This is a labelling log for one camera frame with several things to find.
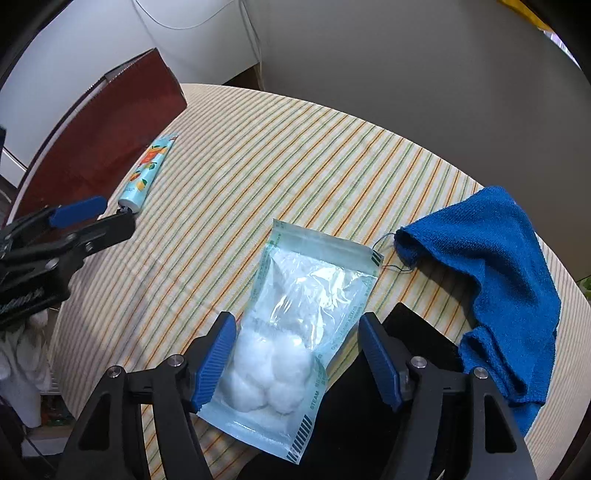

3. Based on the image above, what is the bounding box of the blue terry towel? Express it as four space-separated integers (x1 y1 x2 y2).
394 186 561 434

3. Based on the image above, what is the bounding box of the white wall cable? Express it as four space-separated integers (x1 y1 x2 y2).
131 0 267 91

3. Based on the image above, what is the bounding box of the dark red storage box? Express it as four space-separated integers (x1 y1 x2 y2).
5 48 186 223

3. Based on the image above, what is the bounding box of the white gloved left hand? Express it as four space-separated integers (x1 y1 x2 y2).
1 310 51 428

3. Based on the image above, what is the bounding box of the black flat cloth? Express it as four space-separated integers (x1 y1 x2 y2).
238 303 463 480

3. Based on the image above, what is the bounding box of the cotton balls plastic pouch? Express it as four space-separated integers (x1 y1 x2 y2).
199 221 384 464

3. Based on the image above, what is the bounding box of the striped beige tablecloth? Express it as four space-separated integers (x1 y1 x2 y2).
49 84 590 479

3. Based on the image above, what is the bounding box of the fruit print cream tube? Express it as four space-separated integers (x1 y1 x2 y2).
118 134 178 214

